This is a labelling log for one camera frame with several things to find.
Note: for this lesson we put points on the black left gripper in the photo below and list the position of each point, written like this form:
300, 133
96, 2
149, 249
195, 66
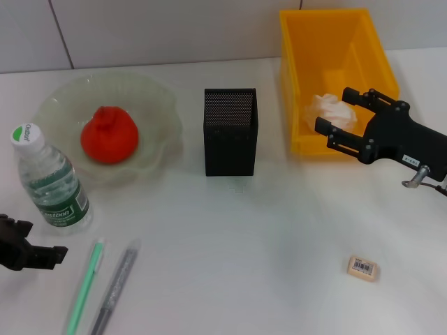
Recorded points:
10, 253

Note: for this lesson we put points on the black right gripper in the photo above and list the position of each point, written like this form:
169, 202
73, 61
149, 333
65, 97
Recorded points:
405, 139

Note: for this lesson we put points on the white paper ball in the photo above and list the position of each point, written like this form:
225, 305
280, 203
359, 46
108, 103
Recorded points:
331, 106

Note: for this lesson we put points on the clear bottle with green label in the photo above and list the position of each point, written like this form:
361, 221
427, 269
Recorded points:
56, 188

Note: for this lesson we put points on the green pen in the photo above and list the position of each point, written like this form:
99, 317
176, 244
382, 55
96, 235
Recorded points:
85, 286

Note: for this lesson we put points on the orange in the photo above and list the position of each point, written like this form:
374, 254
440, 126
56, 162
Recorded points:
110, 139

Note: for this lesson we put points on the grey pen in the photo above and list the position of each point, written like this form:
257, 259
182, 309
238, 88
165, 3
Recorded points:
117, 282

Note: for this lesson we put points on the black mesh pen holder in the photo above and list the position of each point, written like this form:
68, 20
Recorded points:
228, 150

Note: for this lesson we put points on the beige eraser with barcode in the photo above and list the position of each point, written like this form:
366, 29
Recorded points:
363, 268

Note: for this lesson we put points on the pale green glass fruit plate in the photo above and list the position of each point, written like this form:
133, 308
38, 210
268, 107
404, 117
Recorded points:
157, 104

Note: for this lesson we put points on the yellow plastic bin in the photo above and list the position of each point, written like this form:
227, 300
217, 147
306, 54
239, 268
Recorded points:
314, 52

